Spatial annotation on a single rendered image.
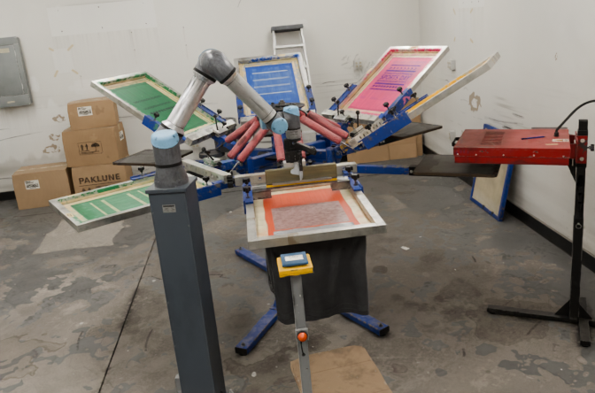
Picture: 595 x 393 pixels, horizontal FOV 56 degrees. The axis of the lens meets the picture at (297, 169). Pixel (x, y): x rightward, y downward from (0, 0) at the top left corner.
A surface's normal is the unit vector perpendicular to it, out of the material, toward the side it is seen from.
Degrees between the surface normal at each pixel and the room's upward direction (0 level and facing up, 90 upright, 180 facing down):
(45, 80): 90
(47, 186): 89
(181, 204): 90
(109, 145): 90
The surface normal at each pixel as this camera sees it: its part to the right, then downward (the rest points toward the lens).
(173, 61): 0.11, 0.25
